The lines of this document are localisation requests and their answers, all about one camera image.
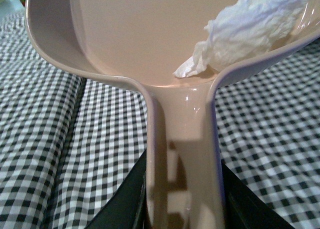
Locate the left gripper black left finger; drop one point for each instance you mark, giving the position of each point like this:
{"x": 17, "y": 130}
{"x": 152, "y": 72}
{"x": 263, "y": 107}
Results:
{"x": 126, "y": 209}

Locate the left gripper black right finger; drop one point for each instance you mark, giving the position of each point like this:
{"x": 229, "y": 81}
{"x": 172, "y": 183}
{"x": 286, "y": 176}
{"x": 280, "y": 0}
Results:
{"x": 244, "y": 210}

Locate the beige plastic dustpan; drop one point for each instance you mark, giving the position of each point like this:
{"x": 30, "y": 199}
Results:
{"x": 137, "y": 45}

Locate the black white checkered tablecloth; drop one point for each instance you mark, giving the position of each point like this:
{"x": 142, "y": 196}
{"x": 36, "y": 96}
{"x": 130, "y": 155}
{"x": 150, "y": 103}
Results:
{"x": 67, "y": 143}

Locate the crumpled white paper tissue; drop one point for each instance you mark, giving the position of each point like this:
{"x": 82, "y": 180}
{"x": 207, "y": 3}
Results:
{"x": 242, "y": 31}

